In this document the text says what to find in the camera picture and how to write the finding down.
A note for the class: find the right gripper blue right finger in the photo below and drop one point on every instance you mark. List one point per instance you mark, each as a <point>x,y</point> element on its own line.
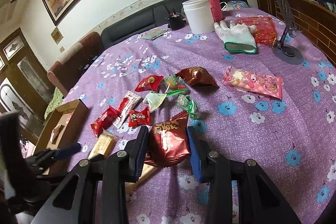
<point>259,199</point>

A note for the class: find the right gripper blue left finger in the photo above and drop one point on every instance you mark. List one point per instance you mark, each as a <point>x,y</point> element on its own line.
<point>74,200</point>

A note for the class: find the yellow cake bar packet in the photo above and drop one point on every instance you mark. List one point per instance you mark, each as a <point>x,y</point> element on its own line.
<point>104,145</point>

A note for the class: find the dark red puffed snack bag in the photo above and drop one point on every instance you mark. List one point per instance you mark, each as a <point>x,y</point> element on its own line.
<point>168,142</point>

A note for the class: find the small yellow cake packet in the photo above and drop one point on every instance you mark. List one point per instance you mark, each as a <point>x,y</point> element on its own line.
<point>147,171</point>

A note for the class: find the white red snack packet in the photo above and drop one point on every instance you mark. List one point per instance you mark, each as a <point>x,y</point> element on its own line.
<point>56,133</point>

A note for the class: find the flat cardboard tray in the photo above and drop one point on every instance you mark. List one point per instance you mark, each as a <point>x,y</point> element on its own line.
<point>71,133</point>

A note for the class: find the red packet left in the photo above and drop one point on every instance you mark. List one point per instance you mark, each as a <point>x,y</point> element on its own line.
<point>104,121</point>

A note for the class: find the pink snack packet in tray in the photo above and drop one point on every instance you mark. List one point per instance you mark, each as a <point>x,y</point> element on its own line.
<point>68,118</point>

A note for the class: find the small red square packet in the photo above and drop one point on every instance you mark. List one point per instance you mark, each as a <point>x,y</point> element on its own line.
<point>139,118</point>

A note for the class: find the green patterned cushion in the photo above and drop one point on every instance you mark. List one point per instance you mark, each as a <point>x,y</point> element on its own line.
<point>56,101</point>

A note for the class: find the wooden door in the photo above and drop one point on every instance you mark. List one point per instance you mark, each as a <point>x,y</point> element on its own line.
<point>25,87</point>

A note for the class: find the red white long packet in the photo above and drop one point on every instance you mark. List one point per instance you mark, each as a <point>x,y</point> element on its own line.
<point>127,104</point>

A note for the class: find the green white wrapper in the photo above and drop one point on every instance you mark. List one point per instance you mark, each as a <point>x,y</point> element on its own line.
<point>154,99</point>

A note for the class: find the brown armchair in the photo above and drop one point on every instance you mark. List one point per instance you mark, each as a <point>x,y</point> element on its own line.
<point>72,64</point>

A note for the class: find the pink packet on table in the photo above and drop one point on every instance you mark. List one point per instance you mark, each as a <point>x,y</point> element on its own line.
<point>253,82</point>

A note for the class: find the purple floral tablecloth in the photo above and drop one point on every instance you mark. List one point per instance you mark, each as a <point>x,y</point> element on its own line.
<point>292,139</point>

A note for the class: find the red candy packet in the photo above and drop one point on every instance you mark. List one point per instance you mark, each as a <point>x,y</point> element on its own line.
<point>151,82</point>

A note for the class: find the green foil candy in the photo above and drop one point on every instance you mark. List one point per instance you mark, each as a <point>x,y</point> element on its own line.
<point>184,102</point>

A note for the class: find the yellow candy clear wrapper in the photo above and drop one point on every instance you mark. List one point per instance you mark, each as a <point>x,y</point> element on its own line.
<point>173,83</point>

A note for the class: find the white knit glove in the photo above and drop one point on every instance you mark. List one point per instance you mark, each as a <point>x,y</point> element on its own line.
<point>237,38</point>

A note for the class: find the colourful booklet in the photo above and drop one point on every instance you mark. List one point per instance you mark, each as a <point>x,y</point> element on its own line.
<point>153,34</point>

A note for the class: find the red patterned gift bag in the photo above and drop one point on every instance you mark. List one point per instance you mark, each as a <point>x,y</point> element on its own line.
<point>265,29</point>

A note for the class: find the black cup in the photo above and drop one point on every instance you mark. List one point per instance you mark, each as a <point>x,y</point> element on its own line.
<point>175,21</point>

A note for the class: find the black leather sofa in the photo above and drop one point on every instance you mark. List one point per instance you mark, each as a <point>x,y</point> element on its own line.
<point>139,22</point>

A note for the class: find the white plastic jar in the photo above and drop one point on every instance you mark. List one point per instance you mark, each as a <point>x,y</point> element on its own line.
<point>199,16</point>

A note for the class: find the wall plaque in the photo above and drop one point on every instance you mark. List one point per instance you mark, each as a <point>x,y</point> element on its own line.
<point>56,35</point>

